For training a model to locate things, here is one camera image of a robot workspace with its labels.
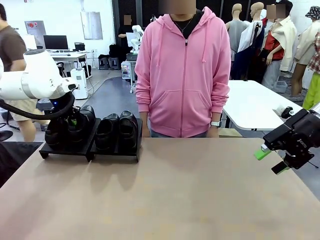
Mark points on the small equipment cart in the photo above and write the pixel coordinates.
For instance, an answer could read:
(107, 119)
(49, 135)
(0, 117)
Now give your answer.
(127, 71)

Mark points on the mannequin in grey tank top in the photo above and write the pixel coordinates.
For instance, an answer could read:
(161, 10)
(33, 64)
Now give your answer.
(237, 32)

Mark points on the small black leather loafer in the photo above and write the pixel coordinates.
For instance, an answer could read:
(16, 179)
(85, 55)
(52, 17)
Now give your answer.
(53, 137)
(85, 125)

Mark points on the large black leather shoe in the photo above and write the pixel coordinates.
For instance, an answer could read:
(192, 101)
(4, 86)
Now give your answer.
(106, 133)
(128, 131)

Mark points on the standing person in black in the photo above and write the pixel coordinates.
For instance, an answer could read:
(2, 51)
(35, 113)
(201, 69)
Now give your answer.
(125, 35)

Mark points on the white air purifier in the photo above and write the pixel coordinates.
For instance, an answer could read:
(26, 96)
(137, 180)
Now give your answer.
(83, 94)

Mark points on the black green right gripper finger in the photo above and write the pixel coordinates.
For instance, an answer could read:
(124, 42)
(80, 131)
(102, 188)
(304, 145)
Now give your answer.
(261, 153)
(280, 168)

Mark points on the person's left hand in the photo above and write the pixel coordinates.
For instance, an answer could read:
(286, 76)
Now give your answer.
(213, 132)

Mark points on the white work table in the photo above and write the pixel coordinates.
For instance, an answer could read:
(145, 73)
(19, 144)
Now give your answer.
(250, 105)

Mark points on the mannequin red top cream jacket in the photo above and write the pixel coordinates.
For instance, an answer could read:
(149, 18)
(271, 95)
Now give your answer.
(287, 37)

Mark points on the white humanoid robot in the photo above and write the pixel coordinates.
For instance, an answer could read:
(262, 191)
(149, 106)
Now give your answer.
(137, 35)

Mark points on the black office chair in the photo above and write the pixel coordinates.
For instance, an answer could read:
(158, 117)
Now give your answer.
(61, 70)

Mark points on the mannequin in white navy jacket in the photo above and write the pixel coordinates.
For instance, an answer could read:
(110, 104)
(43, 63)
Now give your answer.
(250, 37)

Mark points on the white office desk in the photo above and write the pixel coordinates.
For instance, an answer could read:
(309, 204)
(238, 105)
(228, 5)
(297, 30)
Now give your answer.
(72, 55)

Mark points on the white wrist watch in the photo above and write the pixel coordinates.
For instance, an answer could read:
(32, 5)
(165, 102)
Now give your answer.
(215, 123)

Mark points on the black computer monitor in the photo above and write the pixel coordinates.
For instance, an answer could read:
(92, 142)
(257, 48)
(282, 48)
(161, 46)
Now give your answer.
(55, 42)

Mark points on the grey storage bin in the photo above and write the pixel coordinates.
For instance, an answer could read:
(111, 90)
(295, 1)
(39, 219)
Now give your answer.
(280, 87)

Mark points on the black backpack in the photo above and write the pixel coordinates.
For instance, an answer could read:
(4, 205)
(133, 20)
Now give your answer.
(114, 51)

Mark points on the mannequin plaid shirt yellow trousers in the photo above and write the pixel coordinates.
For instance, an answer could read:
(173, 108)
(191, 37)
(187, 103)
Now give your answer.
(311, 92)

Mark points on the brown cardboard box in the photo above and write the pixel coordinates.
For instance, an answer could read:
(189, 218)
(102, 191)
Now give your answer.
(231, 133)

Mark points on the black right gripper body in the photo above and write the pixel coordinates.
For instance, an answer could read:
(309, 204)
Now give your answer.
(292, 135)

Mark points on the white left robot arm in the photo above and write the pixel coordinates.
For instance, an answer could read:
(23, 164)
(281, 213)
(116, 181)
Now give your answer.
(37, 75)

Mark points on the white black handheld device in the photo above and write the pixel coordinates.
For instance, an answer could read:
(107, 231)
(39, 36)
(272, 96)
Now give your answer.
(283, 112)

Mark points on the person's left forearm pink sleeve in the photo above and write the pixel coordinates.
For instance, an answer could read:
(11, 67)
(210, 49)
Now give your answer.
(220, 100)

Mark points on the person's right forearm pink sleeve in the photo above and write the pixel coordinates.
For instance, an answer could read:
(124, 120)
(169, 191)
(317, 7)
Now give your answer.
(143, 100)

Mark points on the person's right hand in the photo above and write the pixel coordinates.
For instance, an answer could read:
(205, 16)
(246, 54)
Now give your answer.
(144, 125)

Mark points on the black shoe stand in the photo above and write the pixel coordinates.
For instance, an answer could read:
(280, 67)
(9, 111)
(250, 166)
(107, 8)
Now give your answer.
(65, 152)
(115, 155)

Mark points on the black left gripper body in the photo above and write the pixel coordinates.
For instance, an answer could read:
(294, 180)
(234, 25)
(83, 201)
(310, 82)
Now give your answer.
(56, 105)

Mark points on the silver wall panel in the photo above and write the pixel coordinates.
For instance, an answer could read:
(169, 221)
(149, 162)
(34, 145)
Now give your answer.
(92, 25)

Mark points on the grey wall panel red sign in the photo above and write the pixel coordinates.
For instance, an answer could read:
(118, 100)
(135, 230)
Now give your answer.
(37, 27)

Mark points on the person in pink hoodie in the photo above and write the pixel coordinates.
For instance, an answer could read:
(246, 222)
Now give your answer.
(185, 75)

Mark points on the dark small stool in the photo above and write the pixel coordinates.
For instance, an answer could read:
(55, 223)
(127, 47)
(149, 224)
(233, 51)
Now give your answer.
(103, 63)
(114, 63)

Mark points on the white monitor back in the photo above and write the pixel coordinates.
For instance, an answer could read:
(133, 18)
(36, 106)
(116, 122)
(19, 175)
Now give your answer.
(31, 41)

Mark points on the person brown shirt khaki shorts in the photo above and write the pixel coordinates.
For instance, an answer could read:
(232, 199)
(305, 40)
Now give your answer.
(10, 42)

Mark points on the grey plastic stool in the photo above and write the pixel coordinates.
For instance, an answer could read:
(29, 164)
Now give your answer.
(45, 103)

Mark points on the black printer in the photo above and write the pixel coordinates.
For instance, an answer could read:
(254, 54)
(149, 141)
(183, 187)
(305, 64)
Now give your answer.
(79, 47)

